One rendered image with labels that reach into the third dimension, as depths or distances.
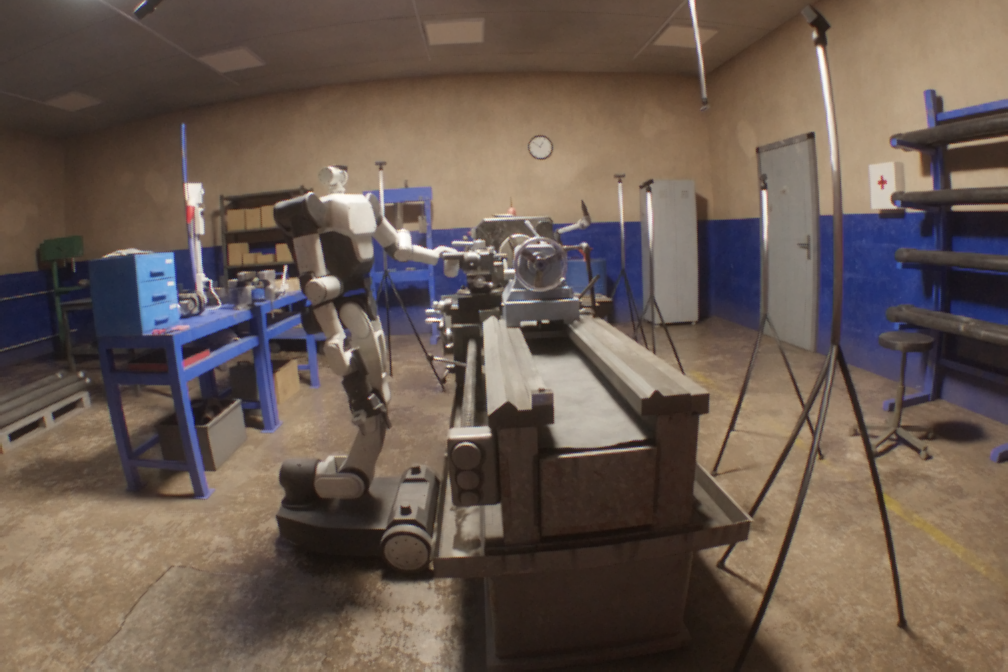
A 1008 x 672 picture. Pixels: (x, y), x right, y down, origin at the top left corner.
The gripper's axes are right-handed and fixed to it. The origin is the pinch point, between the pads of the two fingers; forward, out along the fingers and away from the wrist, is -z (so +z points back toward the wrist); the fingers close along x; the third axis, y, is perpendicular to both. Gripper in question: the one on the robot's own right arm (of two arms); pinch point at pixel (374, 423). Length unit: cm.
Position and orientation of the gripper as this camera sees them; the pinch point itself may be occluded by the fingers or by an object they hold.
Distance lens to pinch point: 180.0
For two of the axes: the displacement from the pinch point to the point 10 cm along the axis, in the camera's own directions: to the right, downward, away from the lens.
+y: 2.3, -1.6, 9.6
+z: -3.8, -9.2, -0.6
